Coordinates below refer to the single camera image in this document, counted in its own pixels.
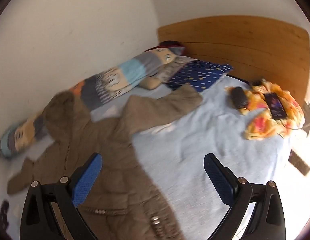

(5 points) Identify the rolled patchwork blanket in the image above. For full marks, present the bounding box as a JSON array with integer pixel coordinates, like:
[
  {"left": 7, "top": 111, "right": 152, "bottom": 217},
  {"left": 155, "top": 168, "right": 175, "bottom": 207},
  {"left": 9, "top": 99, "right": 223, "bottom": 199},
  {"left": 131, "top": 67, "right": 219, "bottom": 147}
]
[{"left": 0, "top": 47, "right": 185, "bottom": 159}]

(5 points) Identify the brown quilted jacket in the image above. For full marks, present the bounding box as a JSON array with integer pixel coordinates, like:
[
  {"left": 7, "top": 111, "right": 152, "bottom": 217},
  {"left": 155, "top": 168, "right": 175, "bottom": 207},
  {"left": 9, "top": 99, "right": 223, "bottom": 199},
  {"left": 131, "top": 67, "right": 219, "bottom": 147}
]
[{"left": 7, "top": 84, "right": 203, "bottom": 240}]

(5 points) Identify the bed with light blue sheet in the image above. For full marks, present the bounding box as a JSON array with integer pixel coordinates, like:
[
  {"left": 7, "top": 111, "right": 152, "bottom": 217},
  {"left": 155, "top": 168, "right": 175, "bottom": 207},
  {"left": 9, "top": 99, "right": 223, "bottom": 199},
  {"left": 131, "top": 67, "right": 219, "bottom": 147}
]
[{"left": 5, "top": 76, "right": 293, "bottom": 240}]

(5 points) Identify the dark phone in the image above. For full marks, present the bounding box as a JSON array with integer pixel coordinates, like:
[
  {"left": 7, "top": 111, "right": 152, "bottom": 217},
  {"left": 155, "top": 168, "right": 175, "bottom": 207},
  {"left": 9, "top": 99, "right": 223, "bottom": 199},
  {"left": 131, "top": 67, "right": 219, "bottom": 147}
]
[{"left": 264, "top": 92, "right": 288, "bottom": 119}]

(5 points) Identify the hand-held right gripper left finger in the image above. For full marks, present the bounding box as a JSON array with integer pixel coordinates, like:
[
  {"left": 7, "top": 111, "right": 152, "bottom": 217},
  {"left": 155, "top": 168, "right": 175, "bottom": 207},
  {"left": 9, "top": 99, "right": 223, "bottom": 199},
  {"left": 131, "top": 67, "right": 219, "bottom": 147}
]
[{"left": 20, "top": 152, "right": 103, "bottom": 240}]

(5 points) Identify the dark red cushion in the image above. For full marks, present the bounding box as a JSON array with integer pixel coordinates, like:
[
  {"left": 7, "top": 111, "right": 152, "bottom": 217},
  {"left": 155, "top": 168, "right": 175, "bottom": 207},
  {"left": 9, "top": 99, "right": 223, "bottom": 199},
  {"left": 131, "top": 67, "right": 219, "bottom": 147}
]
[{"left": 145, "top": 40, "right": 187, "bottom": 55}]

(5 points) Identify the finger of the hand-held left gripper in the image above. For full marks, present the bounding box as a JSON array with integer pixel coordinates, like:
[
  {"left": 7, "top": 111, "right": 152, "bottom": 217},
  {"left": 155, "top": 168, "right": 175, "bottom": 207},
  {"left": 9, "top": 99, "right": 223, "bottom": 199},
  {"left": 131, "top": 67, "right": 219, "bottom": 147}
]
[{"left": 0, "top": 199, "right": 10, "bottom": 233}]

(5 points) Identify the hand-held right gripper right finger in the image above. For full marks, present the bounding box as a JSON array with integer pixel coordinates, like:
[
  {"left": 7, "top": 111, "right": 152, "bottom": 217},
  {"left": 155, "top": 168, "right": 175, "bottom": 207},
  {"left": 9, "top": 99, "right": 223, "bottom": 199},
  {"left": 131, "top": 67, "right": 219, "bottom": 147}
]
[{"left": 203, "top": 153, "right": 287, "bottom": 240}]

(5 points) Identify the blue star-print pillow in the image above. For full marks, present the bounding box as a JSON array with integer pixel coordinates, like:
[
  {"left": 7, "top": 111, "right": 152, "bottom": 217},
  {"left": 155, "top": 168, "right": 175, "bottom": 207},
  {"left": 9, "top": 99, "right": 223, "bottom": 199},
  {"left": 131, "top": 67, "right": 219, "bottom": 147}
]
[{"left": 165, "top": 59, "right": 234, "bottom": 93}]

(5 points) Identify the beige plush pillow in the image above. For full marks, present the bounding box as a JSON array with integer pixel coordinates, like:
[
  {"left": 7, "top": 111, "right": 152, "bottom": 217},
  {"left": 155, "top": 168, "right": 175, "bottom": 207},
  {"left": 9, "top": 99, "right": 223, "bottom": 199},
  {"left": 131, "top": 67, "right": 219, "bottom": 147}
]
[{"left": 138, "top": 56, "right": 195, "bottom": 90}]

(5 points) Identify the wooden headboard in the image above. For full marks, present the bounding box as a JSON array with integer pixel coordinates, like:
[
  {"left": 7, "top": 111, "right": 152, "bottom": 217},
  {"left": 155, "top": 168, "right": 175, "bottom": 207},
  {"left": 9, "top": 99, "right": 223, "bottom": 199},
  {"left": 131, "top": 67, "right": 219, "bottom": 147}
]
[{"left": 157, "top": 16, "right": 310, "bottom": 100}]

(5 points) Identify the orange floral cloth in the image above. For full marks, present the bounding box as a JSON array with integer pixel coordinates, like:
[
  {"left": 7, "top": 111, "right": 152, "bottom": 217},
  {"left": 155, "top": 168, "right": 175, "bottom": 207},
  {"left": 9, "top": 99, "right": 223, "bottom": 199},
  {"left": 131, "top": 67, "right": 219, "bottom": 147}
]
[{"left": 225, "top": 79, "right": 306, "bottom": 140}]

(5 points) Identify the dark brown board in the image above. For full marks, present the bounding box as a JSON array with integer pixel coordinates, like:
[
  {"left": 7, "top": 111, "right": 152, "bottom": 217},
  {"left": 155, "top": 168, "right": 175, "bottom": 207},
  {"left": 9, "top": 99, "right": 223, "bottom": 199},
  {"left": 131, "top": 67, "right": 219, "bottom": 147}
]
[{"left": 289, "top": 149, "right": 310, "bottom": 174}]

